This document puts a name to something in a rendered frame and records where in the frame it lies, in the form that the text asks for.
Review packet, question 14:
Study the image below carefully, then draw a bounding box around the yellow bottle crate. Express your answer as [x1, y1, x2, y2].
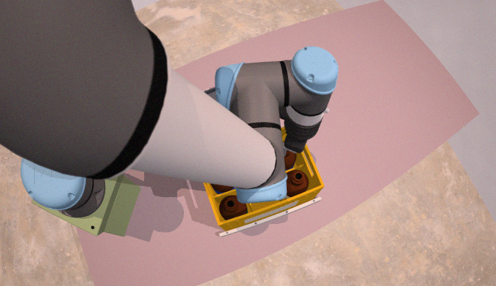
[203, 145, 324, 231]

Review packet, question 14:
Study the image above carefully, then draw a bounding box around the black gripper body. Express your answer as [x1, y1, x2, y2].
[278, 106, 329, 153]

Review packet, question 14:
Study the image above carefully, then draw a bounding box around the brown bottle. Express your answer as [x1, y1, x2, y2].
[285, 170, 309, 199]
[210, 183, 234, 194]
[219, 195, 248, 220]
[284, 150, 296, 171]

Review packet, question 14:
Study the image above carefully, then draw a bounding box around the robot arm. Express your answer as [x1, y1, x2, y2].
[0, 0, 338, 218]

